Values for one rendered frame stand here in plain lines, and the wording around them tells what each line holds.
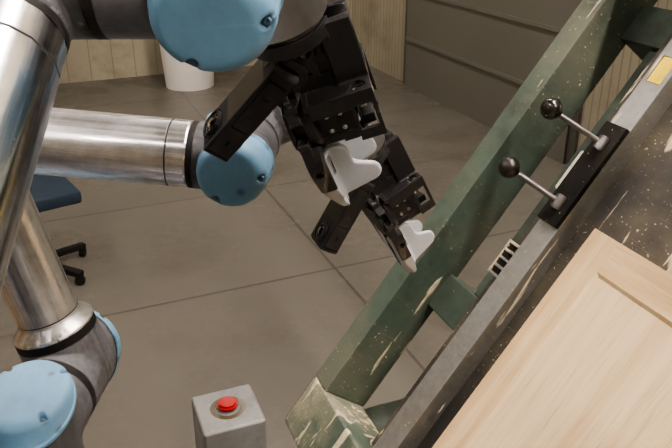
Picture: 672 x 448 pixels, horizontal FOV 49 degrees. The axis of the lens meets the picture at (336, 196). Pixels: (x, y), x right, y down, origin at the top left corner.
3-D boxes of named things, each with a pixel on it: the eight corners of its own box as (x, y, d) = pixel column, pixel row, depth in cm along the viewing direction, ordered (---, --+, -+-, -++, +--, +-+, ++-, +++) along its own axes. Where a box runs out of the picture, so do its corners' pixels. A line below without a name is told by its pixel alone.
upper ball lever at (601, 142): (597, 156, 125) (532, 111, 125) (610, 138, 125) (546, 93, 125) (604, 157, 122) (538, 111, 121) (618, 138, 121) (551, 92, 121)
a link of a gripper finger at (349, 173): (396, 210, 71) (370, 141, 65) (338, 227, 72) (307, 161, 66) (391, 189, 73) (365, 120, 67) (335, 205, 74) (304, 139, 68)
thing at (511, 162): (555, 213, 127) (491, 169, 126) (568, 195, 126) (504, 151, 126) (560, 216, 123) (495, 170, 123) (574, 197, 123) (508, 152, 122)
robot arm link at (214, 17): (100, 82, 45) (135, -9, 53) (284, 82, 45) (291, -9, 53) (67, -38, 39) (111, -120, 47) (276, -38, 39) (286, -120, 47)
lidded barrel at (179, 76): (211, 75, 764) (206, 7, 736) (226, 89, 713) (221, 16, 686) (155, 80, 743) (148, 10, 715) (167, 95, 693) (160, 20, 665)
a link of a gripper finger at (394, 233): (417, 260, 100) (391, 212, 95) (407, 266, 100) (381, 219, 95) (401, 245, 104) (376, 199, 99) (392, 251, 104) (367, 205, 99)
